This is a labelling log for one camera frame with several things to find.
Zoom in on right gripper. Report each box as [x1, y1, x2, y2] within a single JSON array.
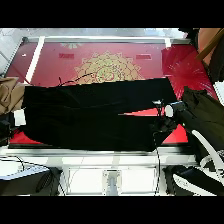
[[152, 115, 179, 135]]

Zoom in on black pants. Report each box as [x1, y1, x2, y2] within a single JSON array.
[[21, 75, 179, 152]]

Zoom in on dark green garment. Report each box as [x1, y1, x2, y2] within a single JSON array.
[[181, 85, 224, 165]]

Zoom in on brown garment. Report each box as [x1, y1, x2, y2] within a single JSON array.
[[0, 76, 26, 115]]

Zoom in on black cable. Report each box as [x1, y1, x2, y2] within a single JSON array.
[[152, 131, 162, 197], [0, 155, 26, 173]]

